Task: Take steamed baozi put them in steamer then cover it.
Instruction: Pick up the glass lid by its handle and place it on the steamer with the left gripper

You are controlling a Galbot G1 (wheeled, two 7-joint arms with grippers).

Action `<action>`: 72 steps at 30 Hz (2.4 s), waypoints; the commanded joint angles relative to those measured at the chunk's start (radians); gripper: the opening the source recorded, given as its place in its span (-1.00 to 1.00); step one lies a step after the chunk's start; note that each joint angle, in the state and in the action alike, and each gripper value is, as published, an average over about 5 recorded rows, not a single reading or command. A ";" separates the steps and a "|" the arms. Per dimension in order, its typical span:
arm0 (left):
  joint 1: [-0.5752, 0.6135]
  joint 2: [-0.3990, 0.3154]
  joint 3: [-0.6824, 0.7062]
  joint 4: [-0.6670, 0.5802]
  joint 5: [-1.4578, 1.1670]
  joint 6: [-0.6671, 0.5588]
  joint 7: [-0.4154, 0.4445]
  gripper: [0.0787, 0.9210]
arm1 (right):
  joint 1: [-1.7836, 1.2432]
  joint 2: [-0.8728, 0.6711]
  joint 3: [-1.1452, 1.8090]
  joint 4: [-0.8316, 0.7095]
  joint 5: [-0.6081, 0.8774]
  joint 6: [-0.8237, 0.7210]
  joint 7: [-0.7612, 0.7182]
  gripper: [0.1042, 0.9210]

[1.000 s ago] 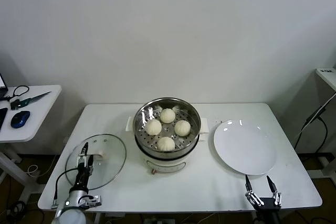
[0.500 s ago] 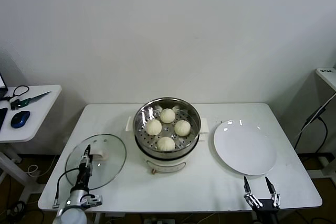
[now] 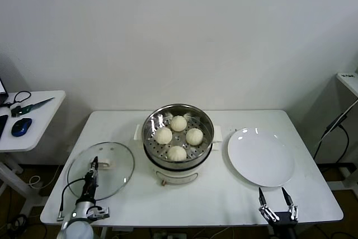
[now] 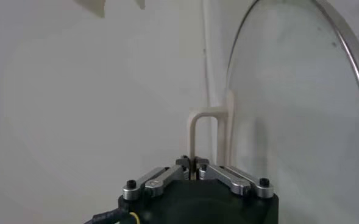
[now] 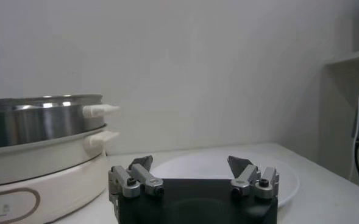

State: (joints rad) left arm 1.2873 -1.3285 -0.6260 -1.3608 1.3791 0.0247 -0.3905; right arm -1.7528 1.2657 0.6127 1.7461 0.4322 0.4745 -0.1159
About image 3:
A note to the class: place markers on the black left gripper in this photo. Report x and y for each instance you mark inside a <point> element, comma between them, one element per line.
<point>91,190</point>

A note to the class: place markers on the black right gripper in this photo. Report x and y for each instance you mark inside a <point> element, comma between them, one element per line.
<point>283,225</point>

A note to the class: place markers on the glass pot lid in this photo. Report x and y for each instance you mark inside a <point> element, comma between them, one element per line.
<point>107,164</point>

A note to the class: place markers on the white steamed baozi bun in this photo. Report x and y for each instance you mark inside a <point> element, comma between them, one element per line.
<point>163,136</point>
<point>194,136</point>
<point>177,154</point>
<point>178,123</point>

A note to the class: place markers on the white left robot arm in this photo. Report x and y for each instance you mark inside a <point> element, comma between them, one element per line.
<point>78,227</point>

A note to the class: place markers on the stainless steel steamer basket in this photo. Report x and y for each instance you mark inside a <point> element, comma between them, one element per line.
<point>152,127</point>

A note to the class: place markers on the white round plate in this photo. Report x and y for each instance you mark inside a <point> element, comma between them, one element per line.
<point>260,158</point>

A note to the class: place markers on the white side table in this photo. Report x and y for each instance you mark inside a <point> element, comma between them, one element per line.
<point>42,127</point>

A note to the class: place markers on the cream electric cooker base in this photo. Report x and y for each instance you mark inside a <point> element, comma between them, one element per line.
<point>176,176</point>

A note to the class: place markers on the blue computer mouse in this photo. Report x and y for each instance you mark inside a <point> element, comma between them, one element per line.
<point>21,127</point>

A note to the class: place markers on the white power strip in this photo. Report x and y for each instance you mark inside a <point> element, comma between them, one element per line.
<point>170,235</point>

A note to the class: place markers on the black flat keyboard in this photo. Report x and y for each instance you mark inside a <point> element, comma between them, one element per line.
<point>2,125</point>

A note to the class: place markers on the open laptop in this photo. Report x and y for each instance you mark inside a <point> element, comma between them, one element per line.
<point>2,88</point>

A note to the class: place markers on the white cabinet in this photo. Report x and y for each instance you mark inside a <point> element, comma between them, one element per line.
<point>348,78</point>

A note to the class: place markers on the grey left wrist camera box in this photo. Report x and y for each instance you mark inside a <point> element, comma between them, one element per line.
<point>99,212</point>

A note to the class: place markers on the white floor stand frame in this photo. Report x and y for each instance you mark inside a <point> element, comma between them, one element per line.
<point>349,184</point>

